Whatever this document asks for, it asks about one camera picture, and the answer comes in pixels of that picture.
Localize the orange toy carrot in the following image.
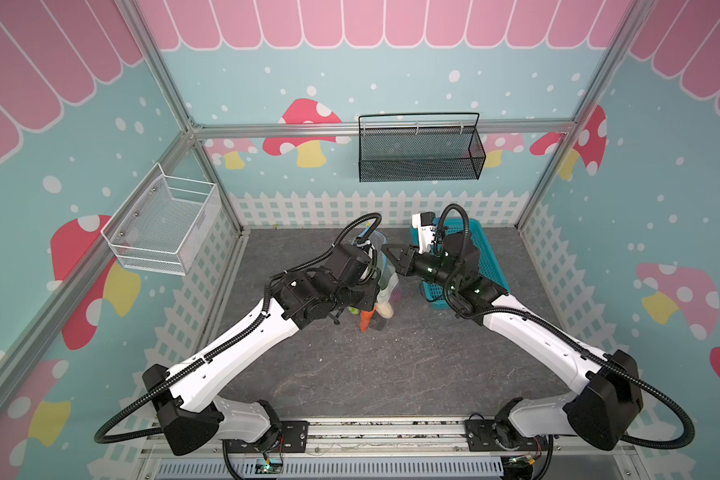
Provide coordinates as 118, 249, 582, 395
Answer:
360, 309, 376, 332

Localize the white toy daikon radish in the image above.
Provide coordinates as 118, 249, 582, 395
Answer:
375, 301, 394, 319

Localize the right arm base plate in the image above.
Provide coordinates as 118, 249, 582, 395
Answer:
464, 417, 548, 454

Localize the white perforated cable tray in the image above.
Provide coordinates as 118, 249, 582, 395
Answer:
155, 458, 505, 480

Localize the white wire mesh basket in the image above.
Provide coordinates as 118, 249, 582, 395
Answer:
101, 164, 221, 276

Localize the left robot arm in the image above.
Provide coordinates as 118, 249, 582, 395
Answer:
94, 241, 380, 456

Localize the black wire mesh basket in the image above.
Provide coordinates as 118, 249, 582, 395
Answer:
357, 112, 487, 183

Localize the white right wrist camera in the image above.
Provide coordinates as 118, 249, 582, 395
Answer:
411, 211, 437, 255

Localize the teal plastic basket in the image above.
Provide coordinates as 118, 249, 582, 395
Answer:
420, 219, 509, 309

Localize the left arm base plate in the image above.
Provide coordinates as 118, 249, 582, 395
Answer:
225, 421, 310, 454

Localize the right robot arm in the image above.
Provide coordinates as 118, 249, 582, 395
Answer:
382, 232, 695, 451

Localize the clear zip top bag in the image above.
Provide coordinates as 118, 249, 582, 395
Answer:
366, 231, 399, 332

